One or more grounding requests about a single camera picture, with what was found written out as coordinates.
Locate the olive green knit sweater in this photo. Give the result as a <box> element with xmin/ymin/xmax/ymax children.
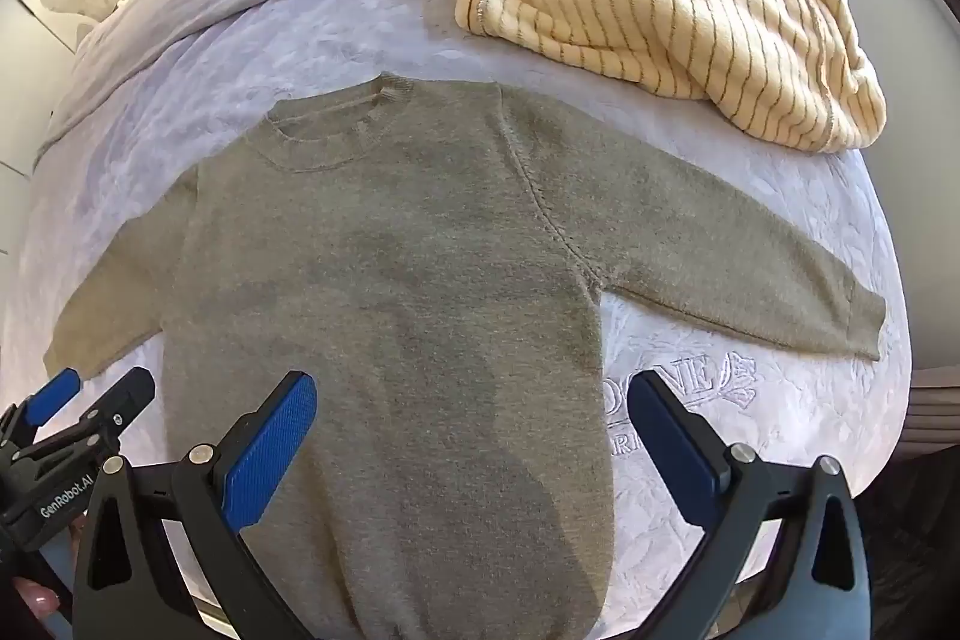
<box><xmin>46</xmin><ymin>74</ymin><xmax>885</xmax><ymax>638</ymax></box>

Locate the person's left hand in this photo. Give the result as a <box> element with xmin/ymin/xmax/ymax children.
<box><xmin>13</xmin><ymin>576</ymin><xmax>60</xmax><ymax>620</ymax></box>

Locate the lavender embossed bed cover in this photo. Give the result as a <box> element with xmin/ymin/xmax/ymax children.
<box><xmin>2</xmin><ymin>0</ymin><xmax>911</xmax><ymax>637</ymax></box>

